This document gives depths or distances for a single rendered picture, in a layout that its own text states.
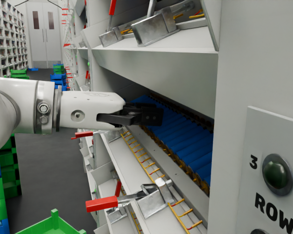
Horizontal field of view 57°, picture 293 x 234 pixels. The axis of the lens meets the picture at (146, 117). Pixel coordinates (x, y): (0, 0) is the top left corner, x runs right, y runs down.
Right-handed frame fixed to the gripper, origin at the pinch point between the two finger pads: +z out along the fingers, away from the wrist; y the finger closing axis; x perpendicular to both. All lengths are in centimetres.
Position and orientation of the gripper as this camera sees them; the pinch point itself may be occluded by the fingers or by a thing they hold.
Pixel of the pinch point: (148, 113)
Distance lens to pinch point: 48.4
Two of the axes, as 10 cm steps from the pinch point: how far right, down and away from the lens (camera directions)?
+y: -2.9, -2.4, 9.3
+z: 9.5, 0.5, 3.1
